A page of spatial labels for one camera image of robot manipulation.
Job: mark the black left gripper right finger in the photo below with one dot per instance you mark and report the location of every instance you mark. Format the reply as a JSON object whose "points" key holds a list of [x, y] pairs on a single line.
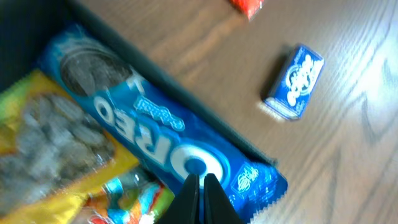
{"points": [[217, 207]]}

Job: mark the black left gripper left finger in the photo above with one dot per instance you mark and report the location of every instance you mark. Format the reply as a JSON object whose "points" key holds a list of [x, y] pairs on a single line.
{"points": [[185, 207]]}

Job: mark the green Haribo gummy bag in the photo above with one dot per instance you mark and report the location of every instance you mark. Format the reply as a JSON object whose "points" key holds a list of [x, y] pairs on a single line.
{"points": [[134, 197]]}

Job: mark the blue Oreo cookie pack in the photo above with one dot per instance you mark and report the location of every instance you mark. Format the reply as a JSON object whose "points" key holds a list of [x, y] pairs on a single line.
{"points": [[167, 137]]}

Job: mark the yellow Hacks candy bag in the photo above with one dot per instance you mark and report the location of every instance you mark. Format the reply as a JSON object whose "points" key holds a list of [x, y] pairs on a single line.
{"points": [[54, 155]]}

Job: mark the blue Eclipse mint box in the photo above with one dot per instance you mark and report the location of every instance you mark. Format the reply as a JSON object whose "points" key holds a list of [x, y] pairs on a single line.
{"points": [[291, 92]]}

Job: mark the red Hacks candy bag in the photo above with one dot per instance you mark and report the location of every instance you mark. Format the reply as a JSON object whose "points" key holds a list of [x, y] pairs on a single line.
{"points": [[248, 7]]}

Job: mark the dark green open box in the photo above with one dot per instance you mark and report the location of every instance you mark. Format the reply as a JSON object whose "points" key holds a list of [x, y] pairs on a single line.
{"points": [[27, 26]]}

